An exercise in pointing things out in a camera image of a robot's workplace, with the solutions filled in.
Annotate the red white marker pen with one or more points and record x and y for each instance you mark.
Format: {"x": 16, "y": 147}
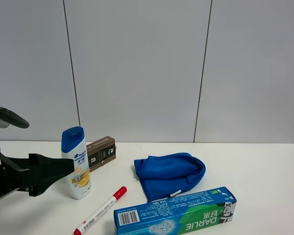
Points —
{"x": 94, "y": 217}

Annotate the blue cloth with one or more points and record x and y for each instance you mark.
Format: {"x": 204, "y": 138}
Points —
{"x": 167, "y": 176}

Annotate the blue green toothpaste box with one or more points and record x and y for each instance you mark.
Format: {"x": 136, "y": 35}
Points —
{"x": 177, "y": 215}

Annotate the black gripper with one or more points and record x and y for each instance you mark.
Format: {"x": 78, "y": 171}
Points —
{"x": 33, "y": 175}

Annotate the brown cardboard box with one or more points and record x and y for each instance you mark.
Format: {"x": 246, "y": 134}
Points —
{"x": 101, "y": 152}

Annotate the white blue shampoo bottle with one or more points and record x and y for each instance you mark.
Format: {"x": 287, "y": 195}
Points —
{"x": 73, "y": 146}

